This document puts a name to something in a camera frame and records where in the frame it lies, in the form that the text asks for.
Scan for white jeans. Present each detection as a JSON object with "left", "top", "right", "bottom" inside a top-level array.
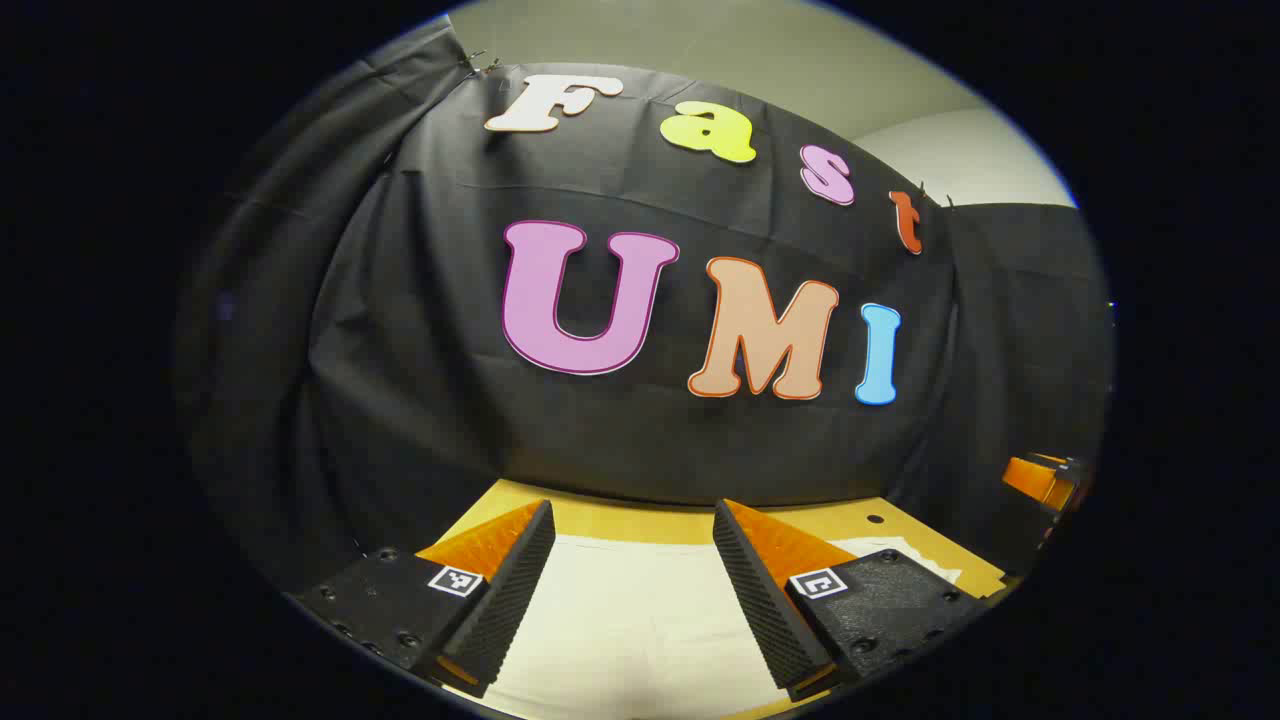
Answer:
[{"left": 480, "top": 533, "right": 963, "bottom": 720}]

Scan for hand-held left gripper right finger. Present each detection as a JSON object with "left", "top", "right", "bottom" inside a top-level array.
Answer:
[{"left": 712, "top": 498, "right": 991, "bottom": 702}]

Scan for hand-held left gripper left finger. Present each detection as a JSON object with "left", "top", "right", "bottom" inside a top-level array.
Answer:
[{"left": 283, "top": 498, "right": 557, "bottom": 699}]

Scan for black backdrop cloth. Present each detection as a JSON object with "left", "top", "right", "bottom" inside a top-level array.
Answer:
[{"left": 175, "top": 15, "right": 1116, "bottom": 601}]

